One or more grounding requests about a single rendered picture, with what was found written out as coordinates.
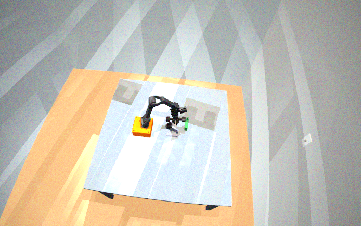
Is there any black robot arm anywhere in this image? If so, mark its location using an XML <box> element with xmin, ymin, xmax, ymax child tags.
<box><xmin>141</xmin><ymin>95</ymin><xmax>187</xmax><ymax>129</ymax></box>

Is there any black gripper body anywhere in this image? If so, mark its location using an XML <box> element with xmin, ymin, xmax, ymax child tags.
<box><xmin>166</xmin><ymin>115</ymin><xmax>186</xmax><ymax>122</ymax></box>

